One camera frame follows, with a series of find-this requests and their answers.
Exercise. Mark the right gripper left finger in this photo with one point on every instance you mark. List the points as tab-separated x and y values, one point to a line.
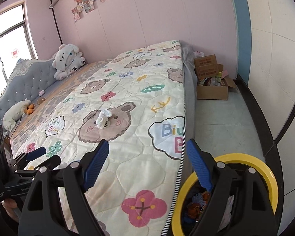
42	211

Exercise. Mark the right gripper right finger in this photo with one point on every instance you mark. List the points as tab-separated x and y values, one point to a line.
252	212

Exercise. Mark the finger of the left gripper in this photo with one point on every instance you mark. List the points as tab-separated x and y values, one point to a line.
50	163
35	154

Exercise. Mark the white cloth bundle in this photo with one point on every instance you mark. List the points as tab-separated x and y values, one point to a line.
103	119
227	214

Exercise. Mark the orange snack wrapper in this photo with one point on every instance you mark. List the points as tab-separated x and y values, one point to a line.
198	205

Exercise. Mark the yellow rimmed black trash bin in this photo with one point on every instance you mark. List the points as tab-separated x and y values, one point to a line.
182	225

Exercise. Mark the person's left hand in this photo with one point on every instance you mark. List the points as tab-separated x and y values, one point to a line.
10	206

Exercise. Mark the small orange plush toy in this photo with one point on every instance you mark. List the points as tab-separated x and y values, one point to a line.
29	109

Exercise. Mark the white duck plush toy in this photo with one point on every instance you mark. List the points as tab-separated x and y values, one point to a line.
14	114

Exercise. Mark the small brown toy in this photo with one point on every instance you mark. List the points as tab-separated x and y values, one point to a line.
40	100

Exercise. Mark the small pink toy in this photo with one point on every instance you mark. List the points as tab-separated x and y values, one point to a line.
41	93

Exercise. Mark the grey tufted headboard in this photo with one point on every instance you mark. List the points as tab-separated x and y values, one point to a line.
28	78

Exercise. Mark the cartoon bear quilt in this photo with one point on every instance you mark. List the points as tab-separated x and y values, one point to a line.
144	90

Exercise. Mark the white bear plush toy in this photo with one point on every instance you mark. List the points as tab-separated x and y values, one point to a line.
67	61

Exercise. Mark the window with red stickers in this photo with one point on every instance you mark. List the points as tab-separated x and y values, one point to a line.
15	41

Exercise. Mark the open cardboard box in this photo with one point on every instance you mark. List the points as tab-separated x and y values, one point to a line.
214	82

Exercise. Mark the grey mattress side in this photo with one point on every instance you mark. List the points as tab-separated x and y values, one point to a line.
190	90

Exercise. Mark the white and blue wardrobe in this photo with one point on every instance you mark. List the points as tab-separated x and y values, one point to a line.
266	45

